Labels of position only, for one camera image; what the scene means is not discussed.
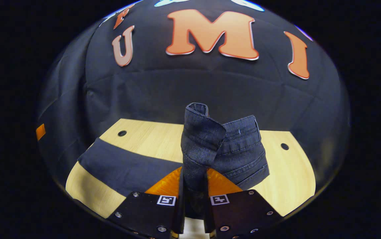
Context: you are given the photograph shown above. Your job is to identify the black backdrop cloth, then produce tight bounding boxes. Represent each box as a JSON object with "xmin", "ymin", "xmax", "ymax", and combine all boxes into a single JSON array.
[{"xmin": 36, "ymin": 0, "xmax": 350, "ymax": 186}]

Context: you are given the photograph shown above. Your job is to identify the dark denim jeans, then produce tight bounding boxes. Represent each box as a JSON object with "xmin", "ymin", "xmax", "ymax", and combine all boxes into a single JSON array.
[{"xmin": 77, "ymin": 102, "xmax": 270, "ymax": 219}]

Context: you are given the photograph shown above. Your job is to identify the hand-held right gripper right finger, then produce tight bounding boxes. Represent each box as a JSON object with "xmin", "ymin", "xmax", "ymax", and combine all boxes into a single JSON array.
[{"xmin": 204, "ymin": 168, "xmax": 282, "ymax": 239}]

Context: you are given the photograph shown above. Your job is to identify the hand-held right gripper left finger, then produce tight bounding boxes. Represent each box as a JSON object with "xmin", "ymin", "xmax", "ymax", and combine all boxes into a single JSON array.
[{"xmin": 107, "ymin": 167, "xmax": 185, "ymax": 239}]

